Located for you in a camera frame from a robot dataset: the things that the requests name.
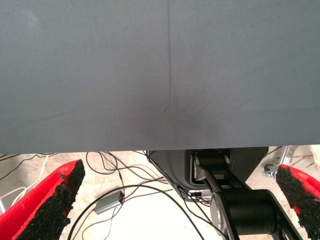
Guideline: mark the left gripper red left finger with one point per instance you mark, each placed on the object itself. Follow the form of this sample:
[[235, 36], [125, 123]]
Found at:
[[30, 212]]

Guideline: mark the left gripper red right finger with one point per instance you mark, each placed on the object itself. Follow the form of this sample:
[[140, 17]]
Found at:
[[302, 195]]

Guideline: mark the metal caster wheel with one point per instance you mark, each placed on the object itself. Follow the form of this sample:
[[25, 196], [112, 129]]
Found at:
[[270, 172]]

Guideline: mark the grey adapter box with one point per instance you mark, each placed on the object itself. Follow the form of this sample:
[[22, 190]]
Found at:
[[108, 203]]

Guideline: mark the dark grey base housing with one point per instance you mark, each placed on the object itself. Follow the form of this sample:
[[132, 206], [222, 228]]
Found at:
[[172, 167]]

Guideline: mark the dark grey table cloth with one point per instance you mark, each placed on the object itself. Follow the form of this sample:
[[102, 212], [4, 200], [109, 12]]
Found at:
[[100, 75]]

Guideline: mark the aluminium frame leg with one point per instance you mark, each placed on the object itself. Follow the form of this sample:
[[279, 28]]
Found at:
[[286, 156]]

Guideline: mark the black jointed frame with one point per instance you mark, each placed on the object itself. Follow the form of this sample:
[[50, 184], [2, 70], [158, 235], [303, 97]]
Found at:
[[247, 210]]

